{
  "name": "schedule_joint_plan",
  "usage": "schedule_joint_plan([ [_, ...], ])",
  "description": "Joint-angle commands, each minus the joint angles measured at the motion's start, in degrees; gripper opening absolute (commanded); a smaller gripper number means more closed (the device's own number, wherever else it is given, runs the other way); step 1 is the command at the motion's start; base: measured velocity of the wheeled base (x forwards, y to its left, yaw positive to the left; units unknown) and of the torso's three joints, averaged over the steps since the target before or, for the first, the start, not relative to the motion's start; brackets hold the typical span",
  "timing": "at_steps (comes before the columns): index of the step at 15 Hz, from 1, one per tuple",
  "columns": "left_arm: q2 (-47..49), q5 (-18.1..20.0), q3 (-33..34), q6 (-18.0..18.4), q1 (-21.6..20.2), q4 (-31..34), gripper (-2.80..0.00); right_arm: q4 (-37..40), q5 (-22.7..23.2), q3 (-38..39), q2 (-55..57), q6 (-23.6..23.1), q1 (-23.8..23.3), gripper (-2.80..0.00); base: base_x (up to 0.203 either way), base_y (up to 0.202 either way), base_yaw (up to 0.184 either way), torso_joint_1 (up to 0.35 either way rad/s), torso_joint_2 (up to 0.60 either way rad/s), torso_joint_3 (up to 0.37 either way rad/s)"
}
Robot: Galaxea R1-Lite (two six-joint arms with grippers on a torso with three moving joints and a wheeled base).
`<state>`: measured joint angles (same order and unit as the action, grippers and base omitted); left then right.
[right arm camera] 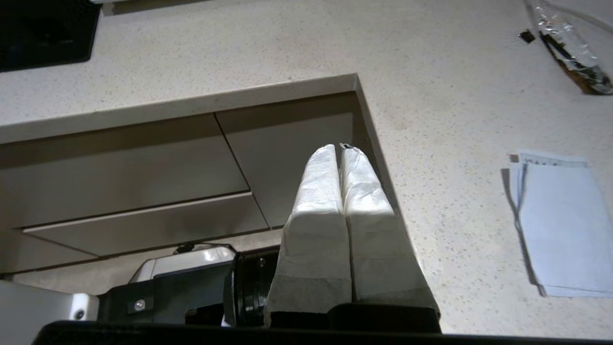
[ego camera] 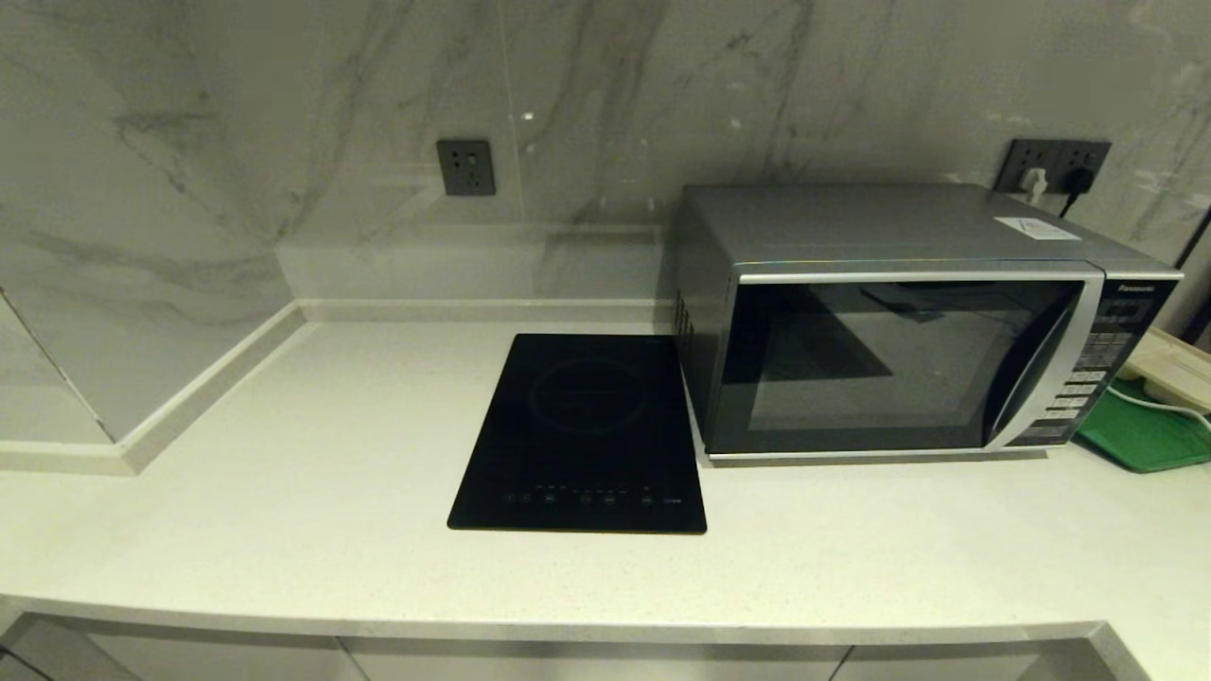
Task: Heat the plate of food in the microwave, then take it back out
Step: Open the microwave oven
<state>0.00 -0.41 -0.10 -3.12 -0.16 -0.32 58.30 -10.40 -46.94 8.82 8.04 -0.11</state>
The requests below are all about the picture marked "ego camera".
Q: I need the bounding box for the dark glass microwave door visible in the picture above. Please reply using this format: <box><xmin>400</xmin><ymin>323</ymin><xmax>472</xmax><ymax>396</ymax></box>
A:
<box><xmin>710</xmin><ymin>272</ymin><xmax>1106</xmax><ymax>461</ymax></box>

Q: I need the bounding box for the silver microwave oven body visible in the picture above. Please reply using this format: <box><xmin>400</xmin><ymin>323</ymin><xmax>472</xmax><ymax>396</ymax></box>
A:
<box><xmin>674</xmin><ymin>183</ymin><xmax>1184</xmax><ymax>464</ymax></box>

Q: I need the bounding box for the black induction cooktop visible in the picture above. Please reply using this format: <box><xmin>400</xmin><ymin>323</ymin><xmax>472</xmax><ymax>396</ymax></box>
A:
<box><xmin>448</xmin><ymin>333</ymin><xmax>708</xmax><ymax>535</ymax></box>

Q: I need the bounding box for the green cutting board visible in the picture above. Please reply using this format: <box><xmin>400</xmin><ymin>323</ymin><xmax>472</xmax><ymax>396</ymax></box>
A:
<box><xmin>1077</xmin><ymin>378</ymin><xmax>1211</xmax><ymax>474</ymax></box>

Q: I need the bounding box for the cream power strip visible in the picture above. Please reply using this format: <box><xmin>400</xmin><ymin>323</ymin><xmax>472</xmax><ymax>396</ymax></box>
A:
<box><xmin>1126</xmin><ymin>328</ymin><xmax>1211</xmax><ymax>414</ymax></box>

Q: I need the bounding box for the beige corner cabinet panel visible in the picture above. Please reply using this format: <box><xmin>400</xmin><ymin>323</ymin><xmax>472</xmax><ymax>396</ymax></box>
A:
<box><xmin>0</xmin><ymin>615</ymin><xmax>143</xmax><ymax>681</ymax></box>

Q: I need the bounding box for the grey single wall socket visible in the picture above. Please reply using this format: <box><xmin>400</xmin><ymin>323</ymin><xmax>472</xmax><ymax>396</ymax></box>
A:
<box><xmin>436</xmin><ymin>139</ymin><xmax>497</xmax><ymax>197</ymax></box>

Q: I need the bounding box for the grey double wall socket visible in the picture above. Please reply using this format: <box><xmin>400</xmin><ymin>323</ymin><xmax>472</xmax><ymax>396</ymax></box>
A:
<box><xmin>996</xmin><ymin>139</ymin><xmax>1113</xmax><ymax>195</ymax></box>

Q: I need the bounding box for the white power cable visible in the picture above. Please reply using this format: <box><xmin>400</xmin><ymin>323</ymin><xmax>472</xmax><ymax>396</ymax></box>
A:
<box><xmin>1112</xmin><ymin>383</ymin><xmax>1211</xmax><ymax>422</ymax></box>

